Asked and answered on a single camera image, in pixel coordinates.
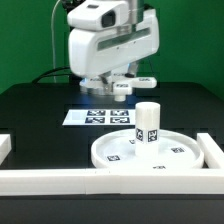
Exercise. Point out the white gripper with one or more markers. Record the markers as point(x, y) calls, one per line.
point(95, 53)

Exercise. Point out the white cross-shaped table base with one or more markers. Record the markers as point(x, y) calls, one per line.
point(121, 88)

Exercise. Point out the white round table top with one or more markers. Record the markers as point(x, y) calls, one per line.
point(117, 150)

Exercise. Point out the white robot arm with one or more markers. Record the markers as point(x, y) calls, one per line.
point(136, 16)

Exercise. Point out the white marker sheet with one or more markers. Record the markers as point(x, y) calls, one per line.
point(80, 117)

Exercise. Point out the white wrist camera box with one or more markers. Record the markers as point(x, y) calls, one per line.
point(97, 15)

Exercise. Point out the black camera stand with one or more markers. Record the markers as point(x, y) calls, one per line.
point(69, 5)

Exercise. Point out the white fence right rail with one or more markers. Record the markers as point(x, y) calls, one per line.
point(213, 155)

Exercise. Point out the white fence rail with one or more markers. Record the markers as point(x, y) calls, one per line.
point(104, 181)
point(5, 146)
point(213, 155)

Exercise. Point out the white fence front rail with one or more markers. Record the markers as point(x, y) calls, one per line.
point(104, 181)

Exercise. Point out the white fence left rail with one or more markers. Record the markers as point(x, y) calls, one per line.
point(5, 146)

